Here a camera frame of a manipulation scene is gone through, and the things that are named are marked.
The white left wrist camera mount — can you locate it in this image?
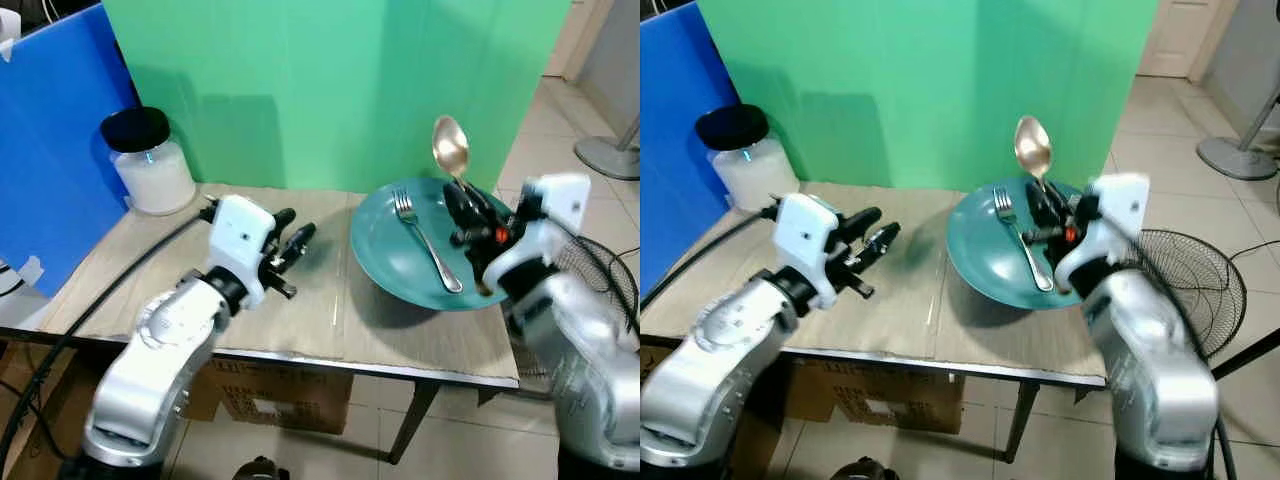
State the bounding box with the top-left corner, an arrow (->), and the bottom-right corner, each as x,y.
205,194 -> 277,310
774,191 -> 853,310

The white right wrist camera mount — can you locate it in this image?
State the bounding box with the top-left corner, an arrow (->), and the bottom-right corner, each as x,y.
484,173 -> 592,293
1054,172 -> 1152,293

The blue backdrop board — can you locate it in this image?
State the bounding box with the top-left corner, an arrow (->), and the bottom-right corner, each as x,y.
0,3 -> 139,298
640,2 -> 723,293

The green backdrop board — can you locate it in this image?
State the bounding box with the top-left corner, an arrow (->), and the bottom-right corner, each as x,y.
695,0 -> 1161,197
100,0 -> 573,197

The teal round plate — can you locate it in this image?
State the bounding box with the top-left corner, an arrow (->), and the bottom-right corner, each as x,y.
945,177 -> 1113,312
349,177 -> 542,312

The black wire fan guard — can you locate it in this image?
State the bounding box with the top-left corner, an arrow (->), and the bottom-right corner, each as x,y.
1112,227 -> 1249,363
508,234 -> 641,379

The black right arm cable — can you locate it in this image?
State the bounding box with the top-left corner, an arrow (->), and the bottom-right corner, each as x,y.
1208,398 -> 1239,480

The plain brown cardboard box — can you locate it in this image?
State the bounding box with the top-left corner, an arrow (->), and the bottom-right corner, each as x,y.
640,338 -> 677,383
0,340 -> 103,480

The printed brown cardboard box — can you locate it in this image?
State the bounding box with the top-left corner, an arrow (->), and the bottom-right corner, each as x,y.
782,355 -> 967,436
184,355 -> 355,437

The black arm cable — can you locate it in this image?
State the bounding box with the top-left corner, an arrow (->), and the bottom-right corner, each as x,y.
640,204 -> 785,313
0,206 -> 219,475
1208,398 -> 1239,480

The dark robot foot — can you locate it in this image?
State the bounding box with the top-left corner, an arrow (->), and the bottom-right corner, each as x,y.
828,455 -> 903,480
230,455 -> 293,480

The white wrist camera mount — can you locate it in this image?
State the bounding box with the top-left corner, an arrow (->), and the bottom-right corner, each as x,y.
774,191 -> 853,310
484,173 -> 592,293
1054,172 -> 1152,293
205,194 -> 277,310

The white door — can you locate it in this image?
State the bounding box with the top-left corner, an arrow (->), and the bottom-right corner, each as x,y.
543,0 -> 613,81
1138,0 -> 1243,81

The table with beige top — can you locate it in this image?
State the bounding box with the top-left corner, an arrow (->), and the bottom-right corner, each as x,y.
0,182 -> 523,467
640,180 -> 1109,465

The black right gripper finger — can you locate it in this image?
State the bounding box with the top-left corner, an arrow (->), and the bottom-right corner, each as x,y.
442,183 -> 475,233
1044,180 -> 1077,223
462,182 -> 500,227
1024,181 -> 1053,231

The grey round stand base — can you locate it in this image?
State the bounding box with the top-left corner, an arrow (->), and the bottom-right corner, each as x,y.
1196,88 -> 1280,183
573,112 -> 641,183

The black fan pole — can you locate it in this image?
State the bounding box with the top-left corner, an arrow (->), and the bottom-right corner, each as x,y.
1208,328 -> 1280,383

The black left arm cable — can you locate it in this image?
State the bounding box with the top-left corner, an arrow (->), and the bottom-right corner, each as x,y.
0,206 -> 219,475
640,204 -> 785,313

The gold metal spoon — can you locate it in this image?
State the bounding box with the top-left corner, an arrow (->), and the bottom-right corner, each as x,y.
431,114 -> 472,191
1013,115 -> 1054,189

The clear jar with black lid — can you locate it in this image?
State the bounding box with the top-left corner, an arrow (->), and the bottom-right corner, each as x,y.
99,105 -> 198,217
695,103 -> 801,213

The silver metal fork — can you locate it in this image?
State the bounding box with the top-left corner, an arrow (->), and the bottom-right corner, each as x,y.
992,186 -> 1055,294
392,189 -> 465,295

